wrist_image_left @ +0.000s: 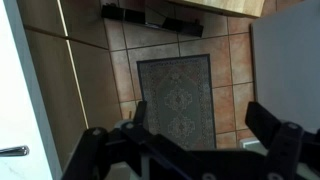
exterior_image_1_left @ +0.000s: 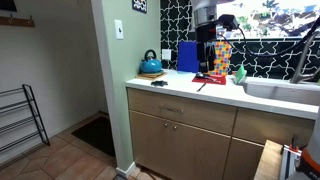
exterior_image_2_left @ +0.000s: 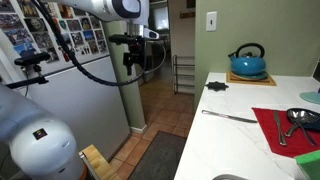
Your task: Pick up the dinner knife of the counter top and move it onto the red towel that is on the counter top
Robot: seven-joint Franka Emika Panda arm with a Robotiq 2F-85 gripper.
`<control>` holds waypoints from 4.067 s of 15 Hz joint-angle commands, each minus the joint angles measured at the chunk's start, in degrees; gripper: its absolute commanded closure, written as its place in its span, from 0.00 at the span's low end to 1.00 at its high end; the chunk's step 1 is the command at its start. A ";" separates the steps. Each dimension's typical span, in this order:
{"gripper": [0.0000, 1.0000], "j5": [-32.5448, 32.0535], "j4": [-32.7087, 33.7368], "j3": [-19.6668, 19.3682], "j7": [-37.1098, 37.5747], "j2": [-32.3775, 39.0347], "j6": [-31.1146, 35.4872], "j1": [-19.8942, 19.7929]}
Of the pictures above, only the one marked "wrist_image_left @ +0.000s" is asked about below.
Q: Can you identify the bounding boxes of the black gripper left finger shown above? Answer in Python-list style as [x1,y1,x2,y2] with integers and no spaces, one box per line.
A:
[61,100,201,180]

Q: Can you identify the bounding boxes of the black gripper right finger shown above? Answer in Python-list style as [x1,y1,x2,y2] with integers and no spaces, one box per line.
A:
[244,101,320,180]

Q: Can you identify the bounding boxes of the silver dinner knife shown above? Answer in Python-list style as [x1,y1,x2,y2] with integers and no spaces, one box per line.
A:
[0,145,30,158]

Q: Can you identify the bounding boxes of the wooden kitchen cabinet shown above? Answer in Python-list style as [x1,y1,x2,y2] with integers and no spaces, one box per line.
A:
[16,0,123,169]

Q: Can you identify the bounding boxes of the white refrigerator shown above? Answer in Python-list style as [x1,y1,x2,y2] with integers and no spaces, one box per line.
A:
[250,0,320,134]

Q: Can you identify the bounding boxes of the patterned floor rug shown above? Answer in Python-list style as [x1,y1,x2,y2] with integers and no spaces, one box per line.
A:
[136,53,217,151]

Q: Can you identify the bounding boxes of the black metal shoe rack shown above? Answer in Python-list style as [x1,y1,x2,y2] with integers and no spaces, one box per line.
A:
[100,3,205,38]

